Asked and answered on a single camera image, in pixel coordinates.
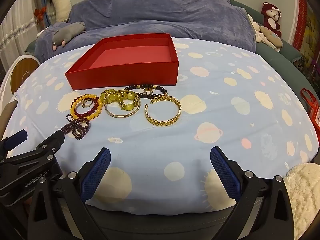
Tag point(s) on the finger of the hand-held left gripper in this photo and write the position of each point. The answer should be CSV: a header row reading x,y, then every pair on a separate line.
x,y
15,138
51,142

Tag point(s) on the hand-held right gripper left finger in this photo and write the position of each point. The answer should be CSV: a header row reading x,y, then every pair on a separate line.
x,y
96,172

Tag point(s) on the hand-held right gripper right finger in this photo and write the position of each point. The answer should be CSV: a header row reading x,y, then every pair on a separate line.
x,y
225,172

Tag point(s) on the purple bead strand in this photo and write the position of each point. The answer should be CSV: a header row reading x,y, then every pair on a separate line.
x,y
75,124

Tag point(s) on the thin gold bangle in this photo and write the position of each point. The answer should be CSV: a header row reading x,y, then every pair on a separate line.
x,y
120,116

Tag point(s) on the red cardboard box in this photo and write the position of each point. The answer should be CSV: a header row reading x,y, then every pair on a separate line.
x,y
125,76

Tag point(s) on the light blue planet-print sheet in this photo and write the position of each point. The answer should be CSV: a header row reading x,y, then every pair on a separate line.
x,y
225,120

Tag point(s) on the white fluffy blanket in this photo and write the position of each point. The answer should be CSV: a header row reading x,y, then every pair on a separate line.
x,y
305,195

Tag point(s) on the white sheer curtain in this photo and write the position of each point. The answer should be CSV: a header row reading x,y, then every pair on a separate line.
x,y
15,30

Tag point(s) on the red bag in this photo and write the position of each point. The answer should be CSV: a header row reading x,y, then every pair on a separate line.
x,y
313,110

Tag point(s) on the grey plush toy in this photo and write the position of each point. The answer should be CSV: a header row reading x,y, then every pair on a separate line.
x,y
67,32

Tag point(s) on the green sofa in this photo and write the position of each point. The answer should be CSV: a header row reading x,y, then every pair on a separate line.
x,y
275,60

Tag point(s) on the red curtain tie bow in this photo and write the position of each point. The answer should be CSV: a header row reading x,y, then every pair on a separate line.
x,y
40,12

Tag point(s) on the beige round plush toy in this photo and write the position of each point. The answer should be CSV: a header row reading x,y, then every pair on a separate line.
x,y
271,37

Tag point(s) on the small white plush toy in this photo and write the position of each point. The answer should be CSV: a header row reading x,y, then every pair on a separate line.
x,y
255,27

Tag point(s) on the red monkey plush toy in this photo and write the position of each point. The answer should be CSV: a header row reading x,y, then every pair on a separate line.
x,y
268,21

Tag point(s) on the blue velvet blanket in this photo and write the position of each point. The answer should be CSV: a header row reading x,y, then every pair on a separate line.
x,y
162,7

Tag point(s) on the red wall banner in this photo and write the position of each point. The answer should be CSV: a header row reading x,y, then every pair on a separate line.
x,y
300,22

